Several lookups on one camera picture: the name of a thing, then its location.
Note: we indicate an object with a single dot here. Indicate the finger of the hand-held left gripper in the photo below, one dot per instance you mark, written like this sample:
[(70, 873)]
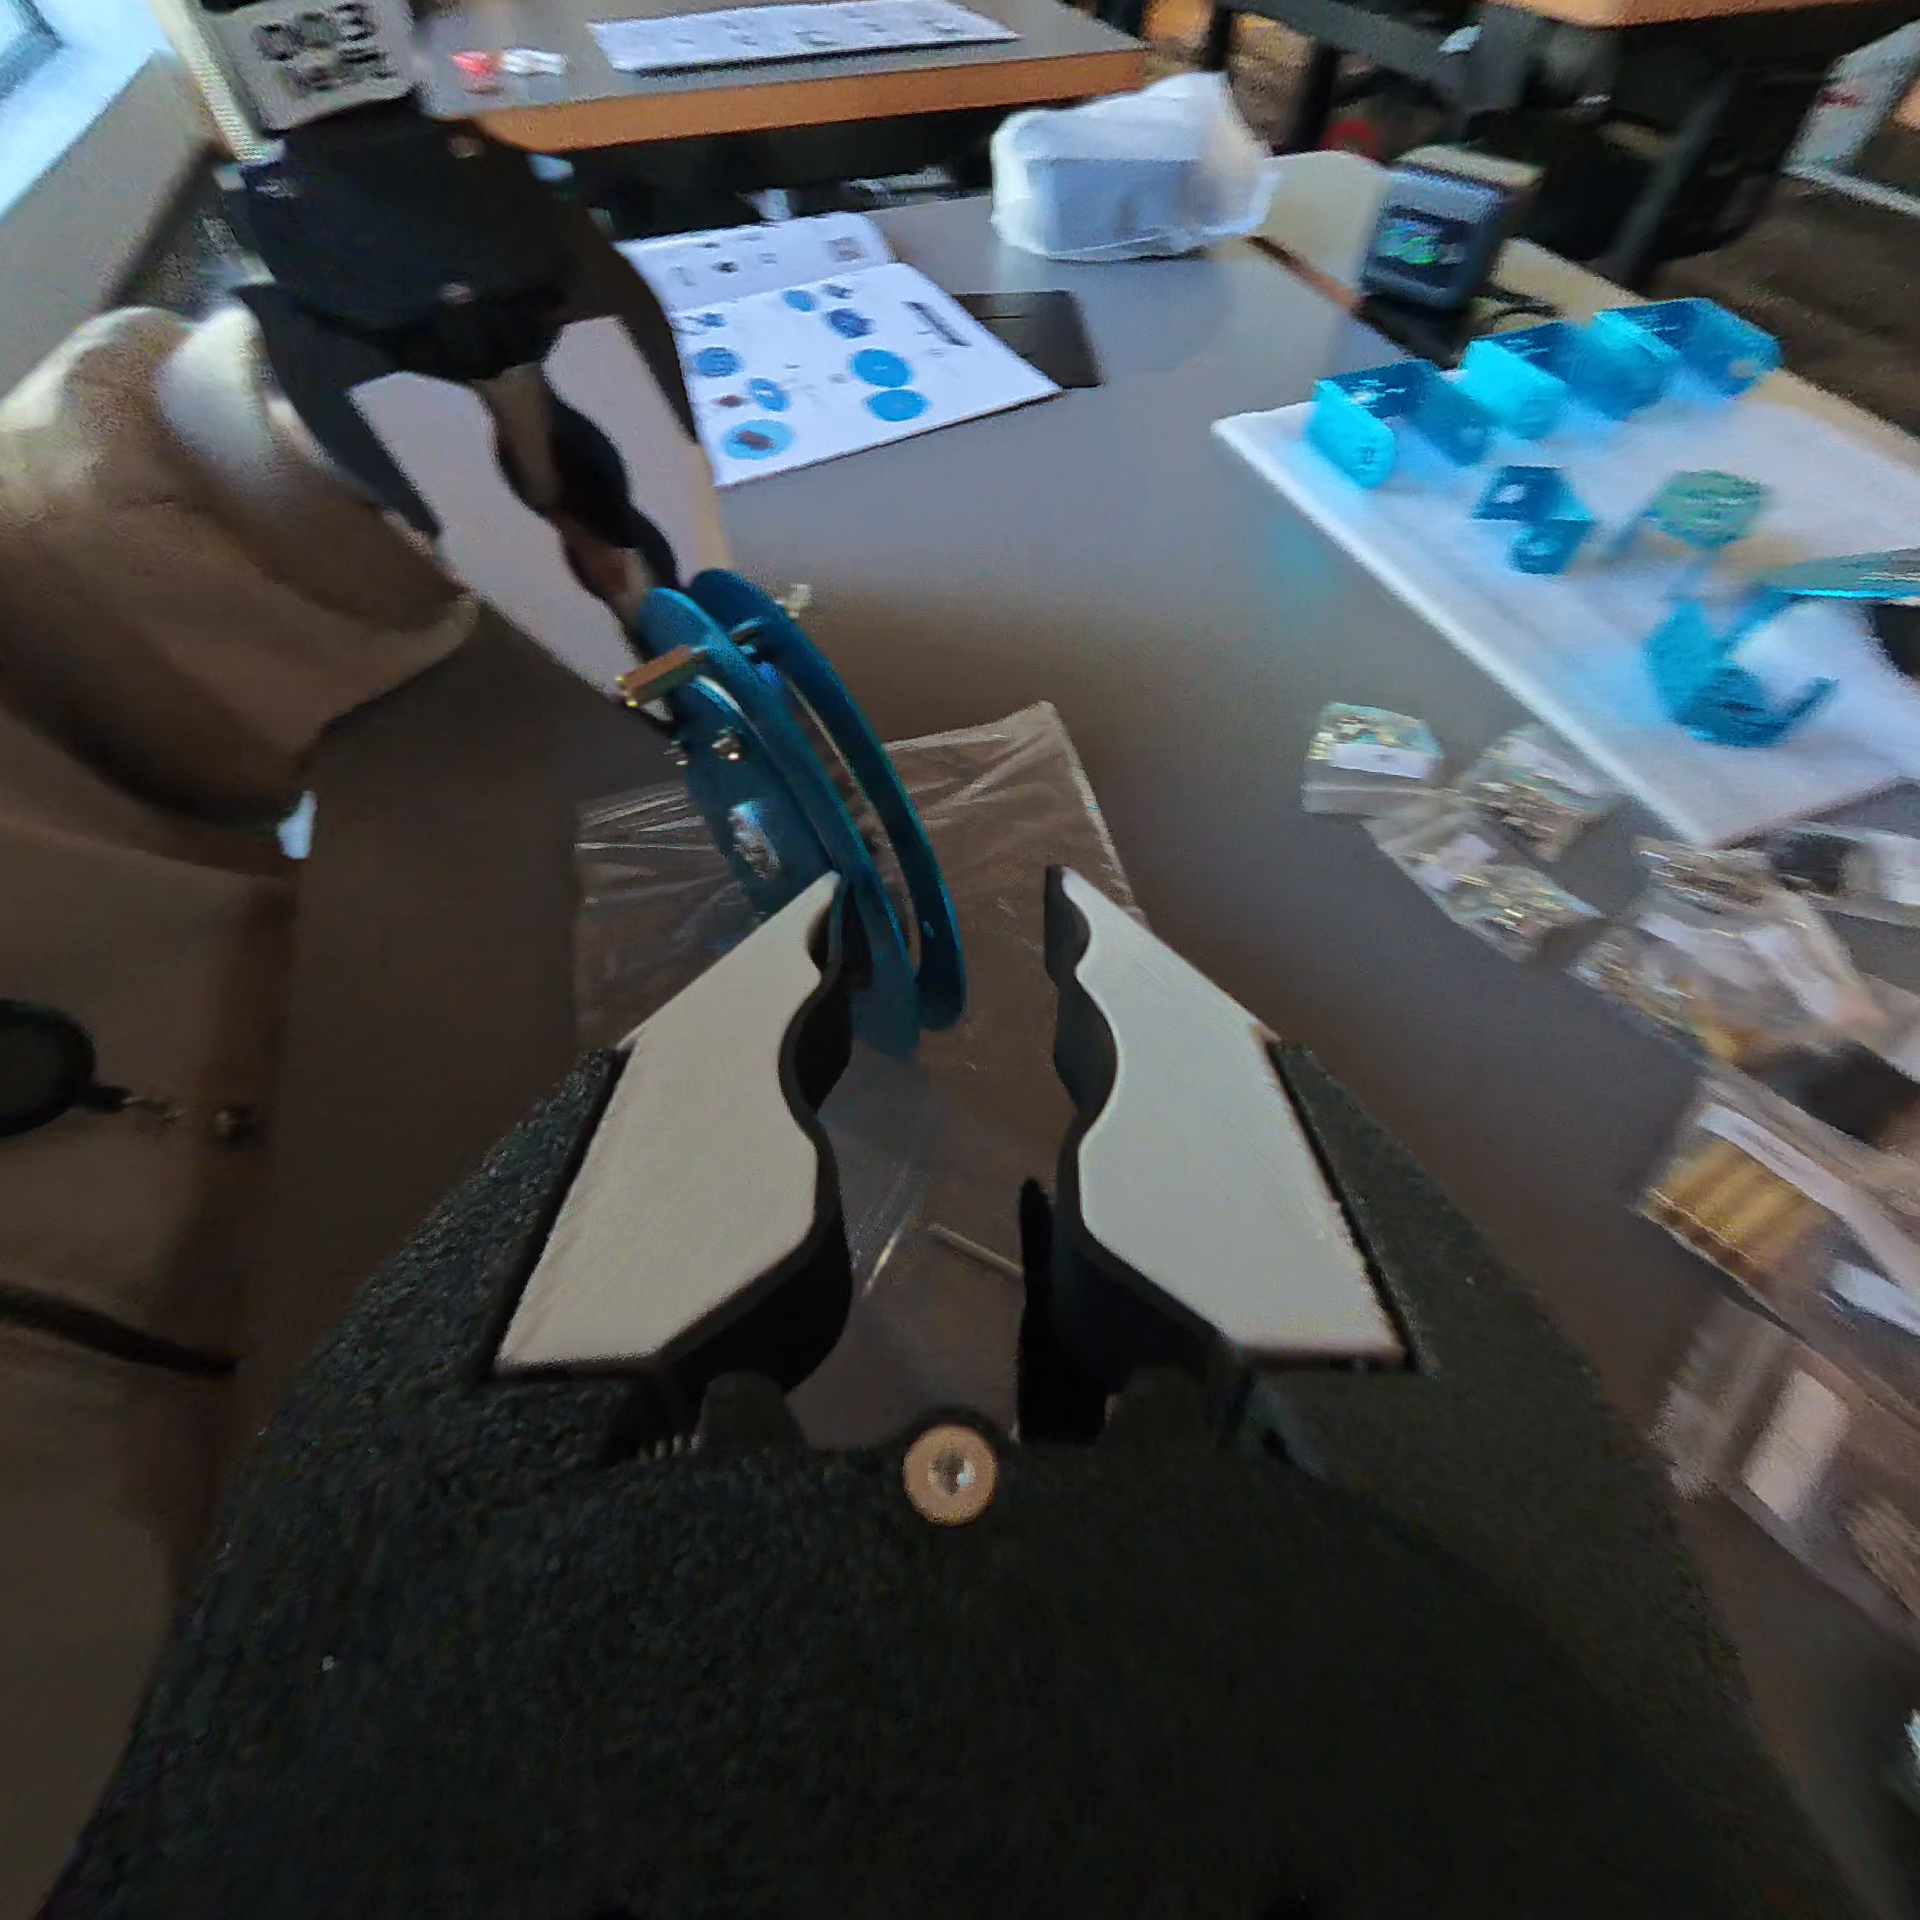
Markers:
[(481, 496), (654, 436)]

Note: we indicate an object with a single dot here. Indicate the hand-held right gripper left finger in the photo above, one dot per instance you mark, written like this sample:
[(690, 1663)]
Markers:
[(676, 1200)]

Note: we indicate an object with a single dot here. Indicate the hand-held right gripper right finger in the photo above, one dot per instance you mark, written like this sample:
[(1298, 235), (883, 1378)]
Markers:
[(1215, 1200)]

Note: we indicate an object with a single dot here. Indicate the blue disc bearing assembly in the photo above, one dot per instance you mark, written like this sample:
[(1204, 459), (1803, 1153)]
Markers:
[(780, 749)]

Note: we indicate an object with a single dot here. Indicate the person's left forearm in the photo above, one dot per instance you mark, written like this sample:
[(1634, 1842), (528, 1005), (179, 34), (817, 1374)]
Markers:
[(181, 601)]

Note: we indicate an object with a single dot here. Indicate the white instruction booklet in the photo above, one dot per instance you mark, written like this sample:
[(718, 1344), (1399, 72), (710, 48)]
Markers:
[(840, 361)]

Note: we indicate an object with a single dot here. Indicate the small red and white parts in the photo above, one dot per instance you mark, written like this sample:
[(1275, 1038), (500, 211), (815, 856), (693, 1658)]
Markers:
[(504, 63)]

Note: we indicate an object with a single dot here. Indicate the black metal plate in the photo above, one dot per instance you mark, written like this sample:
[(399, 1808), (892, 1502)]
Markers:
[(1042, 338)]

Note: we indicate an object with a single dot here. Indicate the white paper sheet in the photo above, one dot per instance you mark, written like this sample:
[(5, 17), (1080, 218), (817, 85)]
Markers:
[(795, 32)]

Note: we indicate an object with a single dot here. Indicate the clear plastic bag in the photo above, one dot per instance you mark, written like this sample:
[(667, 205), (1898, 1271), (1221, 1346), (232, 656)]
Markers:
[(990, 809)]

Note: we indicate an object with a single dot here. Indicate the plastic-wrapped grey block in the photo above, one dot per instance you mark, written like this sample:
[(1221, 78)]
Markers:
[(1125, 173)]

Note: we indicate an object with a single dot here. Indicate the pile of small screw bags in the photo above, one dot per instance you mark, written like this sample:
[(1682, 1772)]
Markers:
[(1696, 930)]

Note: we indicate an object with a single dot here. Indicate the white foam board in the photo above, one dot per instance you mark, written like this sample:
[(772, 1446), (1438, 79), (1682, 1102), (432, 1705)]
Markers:
[(1425, 541)]

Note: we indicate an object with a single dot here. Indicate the black device green lights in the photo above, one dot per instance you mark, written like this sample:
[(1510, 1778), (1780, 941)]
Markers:
[(1433, 241)]

